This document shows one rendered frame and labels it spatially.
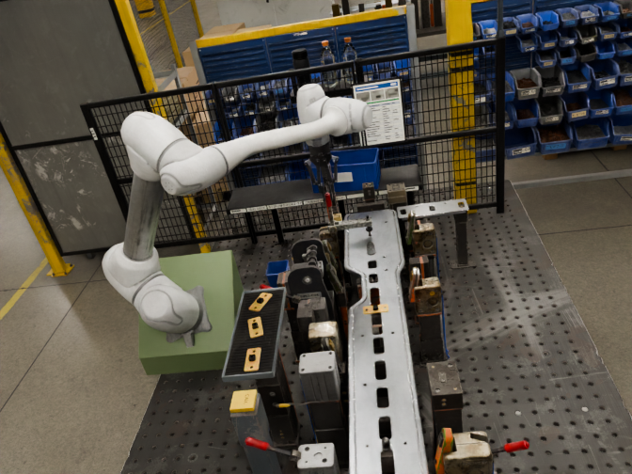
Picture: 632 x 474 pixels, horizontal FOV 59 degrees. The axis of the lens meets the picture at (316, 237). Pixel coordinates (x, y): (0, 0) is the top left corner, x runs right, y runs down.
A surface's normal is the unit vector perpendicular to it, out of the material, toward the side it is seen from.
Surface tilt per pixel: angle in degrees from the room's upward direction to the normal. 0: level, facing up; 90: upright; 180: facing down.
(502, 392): 0
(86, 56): 90
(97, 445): 0
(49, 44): 89
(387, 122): 90
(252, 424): 90
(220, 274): 44
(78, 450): 0
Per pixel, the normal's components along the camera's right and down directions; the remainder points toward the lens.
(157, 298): -0.10, -0.10
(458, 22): 0.00, 0.52
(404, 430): -0.17, -0.84
